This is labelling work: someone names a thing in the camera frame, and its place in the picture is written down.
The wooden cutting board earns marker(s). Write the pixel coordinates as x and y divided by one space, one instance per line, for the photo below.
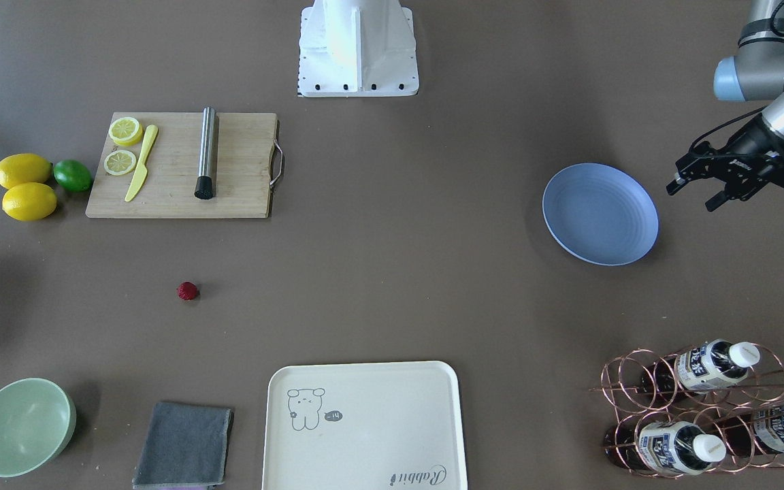
243 171

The grey folded cloth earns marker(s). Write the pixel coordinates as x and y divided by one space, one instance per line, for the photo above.
185 447

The copper wire bottle rack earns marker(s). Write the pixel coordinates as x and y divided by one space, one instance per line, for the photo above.
762 389

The lemon slice lower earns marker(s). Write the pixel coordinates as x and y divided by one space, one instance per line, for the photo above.
119 162

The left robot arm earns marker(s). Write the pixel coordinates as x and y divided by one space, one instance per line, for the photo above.
756 71

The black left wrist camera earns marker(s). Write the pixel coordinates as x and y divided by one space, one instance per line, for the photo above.
708 161

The red strawberry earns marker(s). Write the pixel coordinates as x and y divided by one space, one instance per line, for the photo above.
187 291

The green lime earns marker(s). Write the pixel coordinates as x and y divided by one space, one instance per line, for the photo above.
72 175

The green bowl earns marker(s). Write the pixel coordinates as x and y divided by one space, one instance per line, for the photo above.
37 420

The lemon slice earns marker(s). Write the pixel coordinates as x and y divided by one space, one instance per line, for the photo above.
125 131
119 162

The blue plate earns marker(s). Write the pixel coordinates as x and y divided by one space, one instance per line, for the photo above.
600 215

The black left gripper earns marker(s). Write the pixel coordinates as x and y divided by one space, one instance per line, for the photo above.
748 147

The steel muddler rod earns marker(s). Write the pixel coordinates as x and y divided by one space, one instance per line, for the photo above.
205 188

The yellow lemon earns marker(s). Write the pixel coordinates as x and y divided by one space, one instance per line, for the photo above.
21 168
30 201

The tea bottle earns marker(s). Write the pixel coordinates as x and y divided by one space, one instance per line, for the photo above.
715 365
756 433
664 449

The lemon slice upper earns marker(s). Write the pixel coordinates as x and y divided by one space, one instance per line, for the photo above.
125 131

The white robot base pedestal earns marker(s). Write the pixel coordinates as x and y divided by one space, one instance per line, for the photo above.
357 49

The cream rabbit tray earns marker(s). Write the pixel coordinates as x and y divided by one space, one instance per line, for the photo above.
394 425

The yellow plastic knife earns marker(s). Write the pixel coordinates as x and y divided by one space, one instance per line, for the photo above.
140 172

